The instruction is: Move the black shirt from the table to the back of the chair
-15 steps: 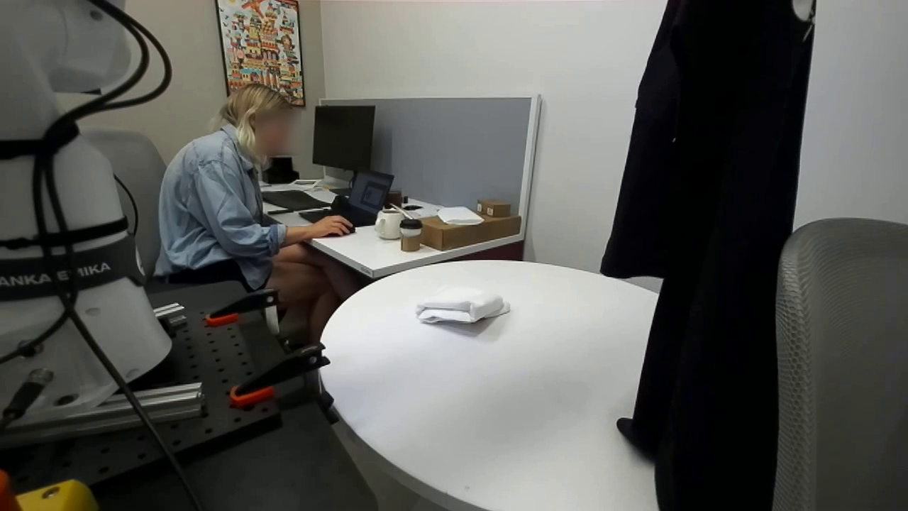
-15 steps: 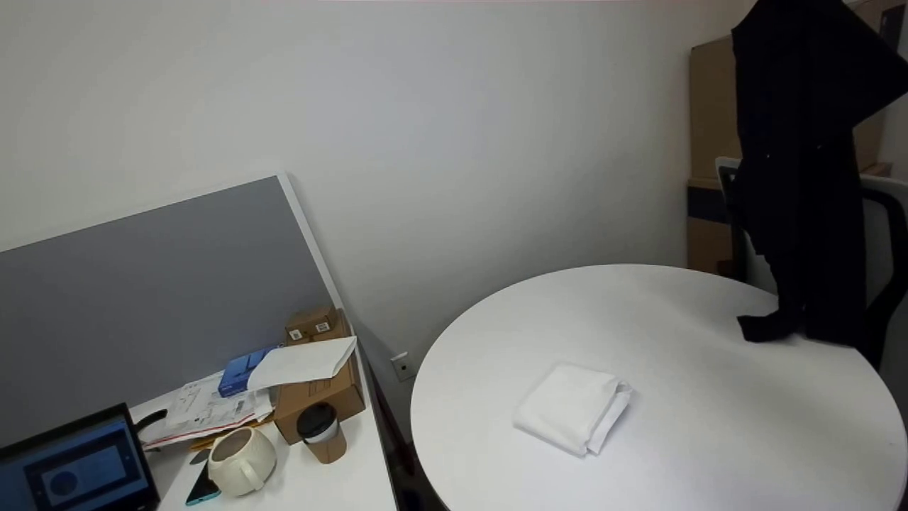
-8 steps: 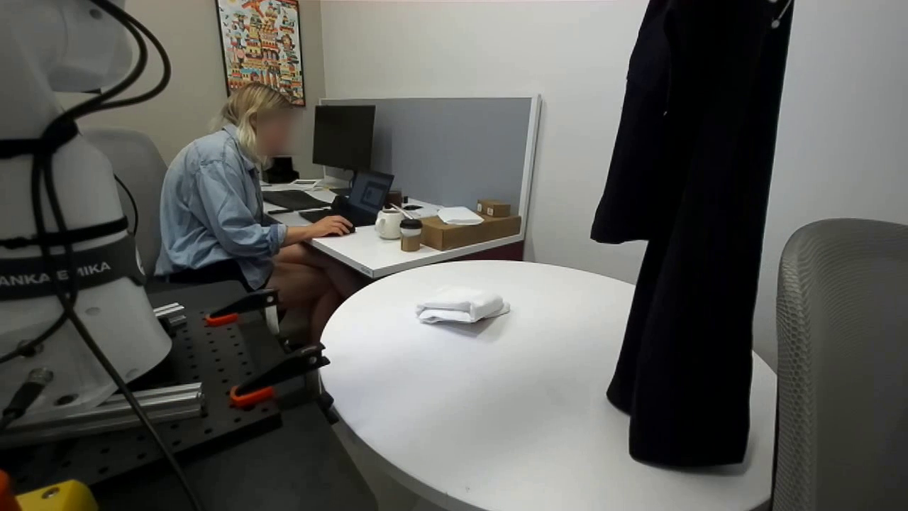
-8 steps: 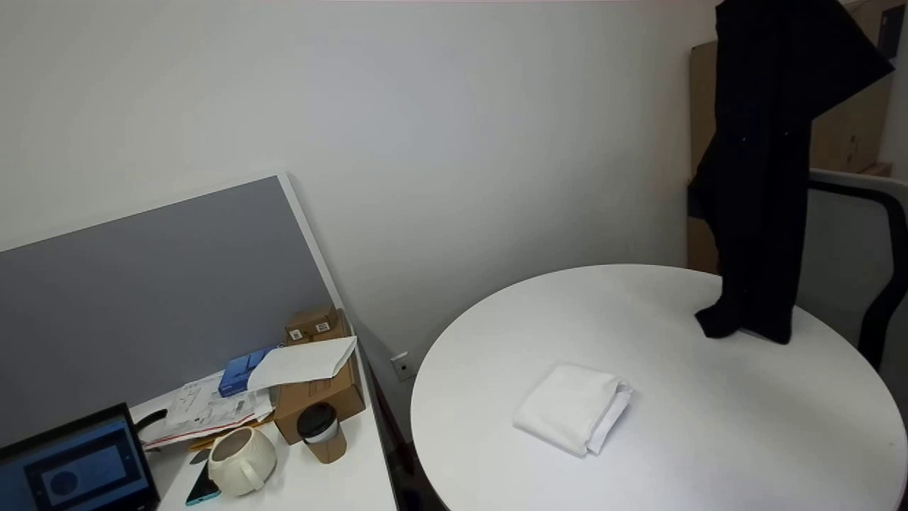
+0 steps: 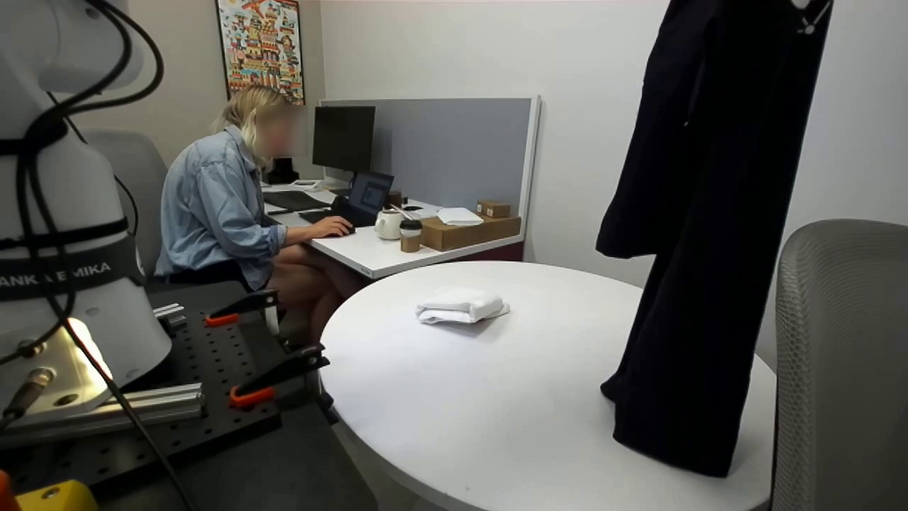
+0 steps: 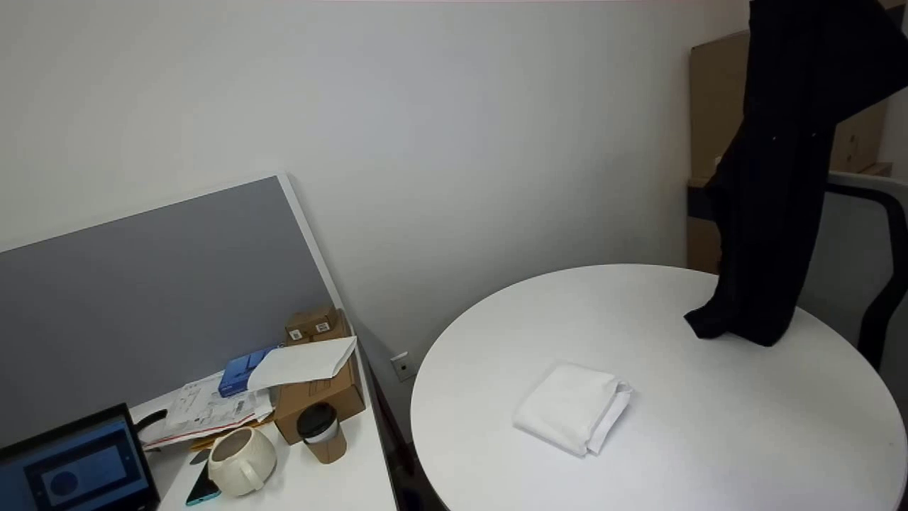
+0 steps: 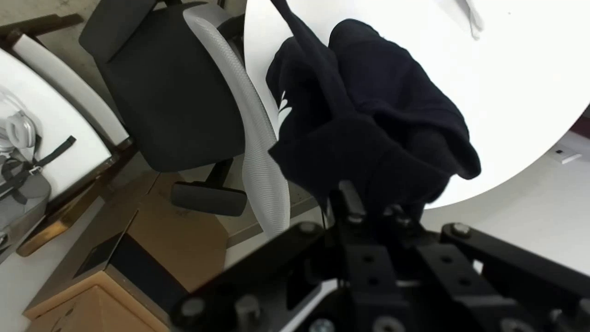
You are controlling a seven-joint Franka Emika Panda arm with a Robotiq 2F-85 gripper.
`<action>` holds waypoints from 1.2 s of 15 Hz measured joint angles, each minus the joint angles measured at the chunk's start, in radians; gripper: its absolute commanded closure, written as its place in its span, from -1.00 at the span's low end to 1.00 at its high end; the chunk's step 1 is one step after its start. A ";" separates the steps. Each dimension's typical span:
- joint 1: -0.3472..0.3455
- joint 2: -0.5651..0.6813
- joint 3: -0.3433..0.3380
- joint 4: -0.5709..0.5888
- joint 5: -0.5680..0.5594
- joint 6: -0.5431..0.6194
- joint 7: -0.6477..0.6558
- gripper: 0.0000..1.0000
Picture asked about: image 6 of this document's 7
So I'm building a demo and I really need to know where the white paper sheet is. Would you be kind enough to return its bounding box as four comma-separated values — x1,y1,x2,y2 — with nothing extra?
247,334,361,395

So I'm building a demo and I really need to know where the white office desk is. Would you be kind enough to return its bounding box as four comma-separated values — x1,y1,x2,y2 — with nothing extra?
129,349,399,511

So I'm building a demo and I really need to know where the grey office chair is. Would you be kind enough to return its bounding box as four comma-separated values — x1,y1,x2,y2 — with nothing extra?
796,166,908,376

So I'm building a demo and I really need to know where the blue cloth item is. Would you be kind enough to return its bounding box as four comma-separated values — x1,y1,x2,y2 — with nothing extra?
216,342,274,399

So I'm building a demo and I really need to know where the black laptop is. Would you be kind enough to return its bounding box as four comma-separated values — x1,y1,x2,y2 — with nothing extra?
0,403,163,511

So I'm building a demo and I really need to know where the black shirt with white print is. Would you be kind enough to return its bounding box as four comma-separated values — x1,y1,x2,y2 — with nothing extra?
680,0,908,349

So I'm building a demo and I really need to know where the paper coffee cup black lid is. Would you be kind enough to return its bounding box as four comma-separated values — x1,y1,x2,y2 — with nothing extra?
294,399,351,466

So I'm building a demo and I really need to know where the stack of printed papers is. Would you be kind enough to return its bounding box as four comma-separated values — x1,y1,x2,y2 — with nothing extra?
127,369,277,451

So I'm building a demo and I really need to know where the grey desk partition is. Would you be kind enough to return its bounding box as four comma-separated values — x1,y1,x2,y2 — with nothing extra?
0,173,348,449

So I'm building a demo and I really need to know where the white tape roll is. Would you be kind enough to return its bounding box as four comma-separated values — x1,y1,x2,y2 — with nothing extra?
203,424,281,503

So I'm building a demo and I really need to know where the folded white cloth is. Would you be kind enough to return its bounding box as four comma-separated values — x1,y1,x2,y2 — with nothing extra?
510,359,636,459

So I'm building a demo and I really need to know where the large cardboard box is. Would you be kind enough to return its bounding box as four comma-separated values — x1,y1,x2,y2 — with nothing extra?
267,356,368,449

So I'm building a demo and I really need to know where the small cardboard box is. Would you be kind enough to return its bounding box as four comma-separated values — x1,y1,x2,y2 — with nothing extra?
283,307,351,346

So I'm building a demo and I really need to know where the black smartphone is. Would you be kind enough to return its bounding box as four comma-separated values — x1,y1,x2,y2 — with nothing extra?
180,449,224,508

